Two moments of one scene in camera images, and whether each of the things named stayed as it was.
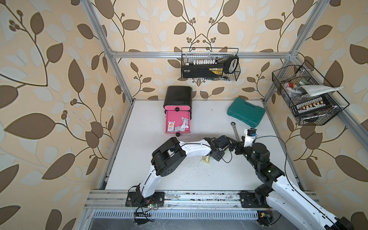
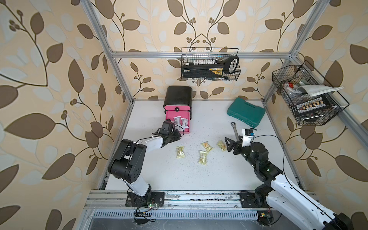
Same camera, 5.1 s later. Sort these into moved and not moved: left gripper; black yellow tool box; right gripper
Moved: left gripper
Not moved: right gripper; black yellow tool box
